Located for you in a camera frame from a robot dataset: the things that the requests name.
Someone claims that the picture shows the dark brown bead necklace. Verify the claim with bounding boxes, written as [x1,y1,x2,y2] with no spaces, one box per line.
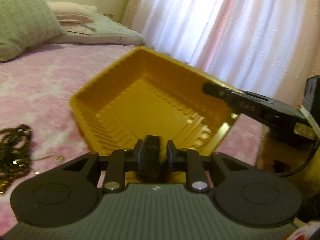
[0,124,33,194]

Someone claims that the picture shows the green checkered cushion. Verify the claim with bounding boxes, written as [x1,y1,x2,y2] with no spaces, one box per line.
[1,0,63,62]

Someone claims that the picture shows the yellow plastic tray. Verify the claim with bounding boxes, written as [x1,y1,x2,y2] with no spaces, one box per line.
[69,47,238,160]

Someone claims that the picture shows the white pink sheer curtain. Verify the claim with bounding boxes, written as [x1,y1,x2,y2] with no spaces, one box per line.
[121,0,319,105]

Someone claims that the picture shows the folded pink towels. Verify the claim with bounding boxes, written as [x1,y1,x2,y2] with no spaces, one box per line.
[47,1,97,35]

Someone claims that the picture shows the black cable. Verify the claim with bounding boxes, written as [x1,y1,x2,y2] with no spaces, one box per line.
[274,134,320,178]

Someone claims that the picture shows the grey green folded quilt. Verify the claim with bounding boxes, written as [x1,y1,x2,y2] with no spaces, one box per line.
[46,12,146,46]

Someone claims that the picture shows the thin gold chain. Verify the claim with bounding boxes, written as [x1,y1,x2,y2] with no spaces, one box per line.
[31,153,57,175]

